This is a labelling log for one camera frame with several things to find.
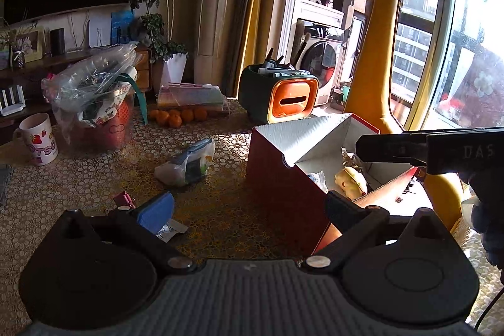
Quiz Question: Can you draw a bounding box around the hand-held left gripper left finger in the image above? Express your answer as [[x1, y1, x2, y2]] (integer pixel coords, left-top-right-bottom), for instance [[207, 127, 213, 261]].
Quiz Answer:
[[39, 191, 196, 276]]

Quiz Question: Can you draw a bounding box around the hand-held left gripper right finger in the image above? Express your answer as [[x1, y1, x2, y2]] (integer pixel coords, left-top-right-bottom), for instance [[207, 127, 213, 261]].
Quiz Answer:
[[301, 191, 451, 274]]

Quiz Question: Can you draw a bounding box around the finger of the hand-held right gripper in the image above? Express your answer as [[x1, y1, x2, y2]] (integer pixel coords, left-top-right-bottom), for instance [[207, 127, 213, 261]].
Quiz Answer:
[[355, 132, 430, 166]]

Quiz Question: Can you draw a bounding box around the white sachet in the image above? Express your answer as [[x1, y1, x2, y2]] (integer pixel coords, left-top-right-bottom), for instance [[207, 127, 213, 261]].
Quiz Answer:
[[155, 219, 189, 242]]

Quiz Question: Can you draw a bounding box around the yellow spotted bun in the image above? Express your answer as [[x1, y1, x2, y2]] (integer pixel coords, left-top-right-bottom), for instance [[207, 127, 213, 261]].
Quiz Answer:
[[334, 166, 369, 201]]

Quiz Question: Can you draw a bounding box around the brown snack packet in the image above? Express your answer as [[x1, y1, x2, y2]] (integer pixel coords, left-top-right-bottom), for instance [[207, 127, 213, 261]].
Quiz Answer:
[[340, 147, 364, 168]]

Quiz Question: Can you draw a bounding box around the white blue printed packet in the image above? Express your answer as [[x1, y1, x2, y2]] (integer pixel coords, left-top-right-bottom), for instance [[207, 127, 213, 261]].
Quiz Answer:
[[306, 171, 328, 193]]

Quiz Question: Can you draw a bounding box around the red cardboard box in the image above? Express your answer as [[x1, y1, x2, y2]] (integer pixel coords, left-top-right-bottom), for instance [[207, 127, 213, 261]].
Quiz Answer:
[[246, 113, 434, 256]]

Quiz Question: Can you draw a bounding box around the patterned desktop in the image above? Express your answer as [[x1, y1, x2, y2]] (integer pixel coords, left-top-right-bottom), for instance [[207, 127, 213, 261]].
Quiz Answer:
[[0, 98, 504, 323]]

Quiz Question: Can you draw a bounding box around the person's right hand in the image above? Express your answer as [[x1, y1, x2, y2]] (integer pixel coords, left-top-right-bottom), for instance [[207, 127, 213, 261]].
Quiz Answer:
[[459, 171, 504, 266]]

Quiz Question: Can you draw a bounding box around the small red wrapper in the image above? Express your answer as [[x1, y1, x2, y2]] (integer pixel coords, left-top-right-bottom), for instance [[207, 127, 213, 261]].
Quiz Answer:
[[112, 192, 137, 209]]

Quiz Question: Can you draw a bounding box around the blue white plastic bag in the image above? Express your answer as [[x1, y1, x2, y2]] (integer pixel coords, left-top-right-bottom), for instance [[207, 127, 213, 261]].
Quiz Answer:
[[153, 138, 216, 187]]

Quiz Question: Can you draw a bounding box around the floral blanket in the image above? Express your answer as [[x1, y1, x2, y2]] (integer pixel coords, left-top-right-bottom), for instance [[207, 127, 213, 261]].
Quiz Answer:
[[436, 47, 504, 129]]

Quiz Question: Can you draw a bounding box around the red transparent basket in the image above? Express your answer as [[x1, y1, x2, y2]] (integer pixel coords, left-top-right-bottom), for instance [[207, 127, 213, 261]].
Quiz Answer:
[[52, 87, 137, 156]]

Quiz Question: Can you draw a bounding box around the yellow giraffe toy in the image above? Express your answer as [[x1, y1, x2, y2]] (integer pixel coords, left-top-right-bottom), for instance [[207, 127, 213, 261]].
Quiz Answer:
[[342, 0, 466, 232]]

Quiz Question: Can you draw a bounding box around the white washing machine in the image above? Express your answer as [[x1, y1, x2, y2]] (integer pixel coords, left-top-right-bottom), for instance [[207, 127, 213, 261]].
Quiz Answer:
[[290, 18, 344, 107]]

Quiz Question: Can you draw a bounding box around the green orange desk organizer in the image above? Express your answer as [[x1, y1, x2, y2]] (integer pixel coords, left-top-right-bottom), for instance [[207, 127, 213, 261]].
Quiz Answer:
[[238, 61, 320, 125]]

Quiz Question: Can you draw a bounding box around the clear plastic storage box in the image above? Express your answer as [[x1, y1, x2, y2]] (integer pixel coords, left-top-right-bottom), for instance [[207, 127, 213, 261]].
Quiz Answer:
[[157, 83, 231, 113]]

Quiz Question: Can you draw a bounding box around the white strawberry print mug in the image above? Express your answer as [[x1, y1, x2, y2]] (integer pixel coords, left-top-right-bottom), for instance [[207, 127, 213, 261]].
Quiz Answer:
[[13, 112, 59, 167]]

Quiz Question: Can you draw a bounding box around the wooden drawer cabinet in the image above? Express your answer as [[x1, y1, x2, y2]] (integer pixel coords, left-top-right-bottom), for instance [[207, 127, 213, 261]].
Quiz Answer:
[[133, 48, 154, 93]]

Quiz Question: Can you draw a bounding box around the white plant pot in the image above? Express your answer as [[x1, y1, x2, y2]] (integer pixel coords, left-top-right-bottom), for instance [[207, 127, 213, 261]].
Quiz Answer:
[[161, 53, 189, 87]]

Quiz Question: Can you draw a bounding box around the clear crumpled plastic bag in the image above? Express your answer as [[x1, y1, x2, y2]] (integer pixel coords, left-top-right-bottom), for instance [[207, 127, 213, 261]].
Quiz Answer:
[[41, 42, 141, 124]]

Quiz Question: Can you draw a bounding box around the grey folded cloth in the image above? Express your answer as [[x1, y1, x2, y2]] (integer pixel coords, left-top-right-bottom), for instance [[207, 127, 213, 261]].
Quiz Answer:
[[0, 164, 13, 208]]

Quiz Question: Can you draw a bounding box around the white router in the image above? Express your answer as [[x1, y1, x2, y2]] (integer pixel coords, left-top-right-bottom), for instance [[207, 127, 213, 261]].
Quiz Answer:
[[0, 87, 26, 117]]

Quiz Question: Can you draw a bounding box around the blue picture box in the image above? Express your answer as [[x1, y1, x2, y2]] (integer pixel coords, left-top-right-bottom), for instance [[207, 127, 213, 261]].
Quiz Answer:
[[111, 9, 135, 46]]

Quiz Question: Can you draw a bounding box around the dark wooden tv console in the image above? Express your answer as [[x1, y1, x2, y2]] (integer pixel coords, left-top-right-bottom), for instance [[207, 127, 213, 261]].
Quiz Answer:
[[0, 48, 136, 145]]

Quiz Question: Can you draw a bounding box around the white flat panel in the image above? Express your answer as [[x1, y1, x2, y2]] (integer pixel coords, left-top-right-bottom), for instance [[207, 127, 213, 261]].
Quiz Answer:
[[88, 16, 112, 48]]

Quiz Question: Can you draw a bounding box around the yellow curtain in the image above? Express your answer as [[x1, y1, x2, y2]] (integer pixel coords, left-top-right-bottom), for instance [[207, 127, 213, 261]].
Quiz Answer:
[[235, 0, 285, 97]]

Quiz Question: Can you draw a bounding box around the black cylinder speaker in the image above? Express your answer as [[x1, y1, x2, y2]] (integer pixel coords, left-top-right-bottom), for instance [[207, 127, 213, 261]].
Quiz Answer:
[[50, 28, 66, 55]]

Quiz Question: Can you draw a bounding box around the framed photo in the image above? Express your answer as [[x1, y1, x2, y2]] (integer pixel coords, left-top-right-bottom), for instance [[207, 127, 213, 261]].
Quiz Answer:
[[7, 26, 45, 63]]

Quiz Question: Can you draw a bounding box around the teal strap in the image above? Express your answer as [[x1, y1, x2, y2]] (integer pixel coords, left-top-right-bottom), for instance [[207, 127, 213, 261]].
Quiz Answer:
[[119, 71, 149, 125]]

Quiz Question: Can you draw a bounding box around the long handled brush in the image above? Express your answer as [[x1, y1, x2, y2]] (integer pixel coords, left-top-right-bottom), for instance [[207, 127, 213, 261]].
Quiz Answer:
[[295, 32, 312, 64]]

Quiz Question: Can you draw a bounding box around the black cable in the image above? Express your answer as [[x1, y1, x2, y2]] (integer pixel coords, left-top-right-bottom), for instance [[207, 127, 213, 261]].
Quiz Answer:
[[473, 265, 504, 331]]

